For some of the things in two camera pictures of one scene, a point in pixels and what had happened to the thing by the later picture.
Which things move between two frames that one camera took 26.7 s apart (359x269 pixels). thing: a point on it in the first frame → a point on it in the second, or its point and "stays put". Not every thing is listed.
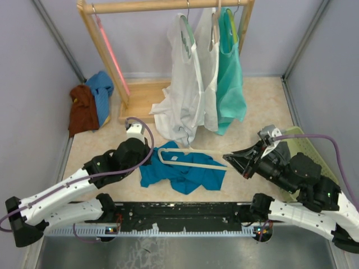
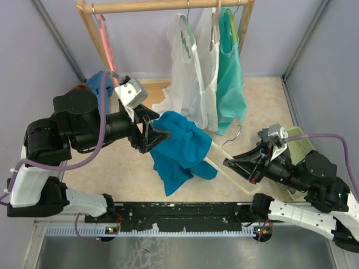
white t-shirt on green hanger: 179,113 stays put
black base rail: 184,216 stays put
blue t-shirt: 184,179 → 182,156
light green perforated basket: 298,146 stays put
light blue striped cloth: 102,85 stays put
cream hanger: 161,150 → 251,193
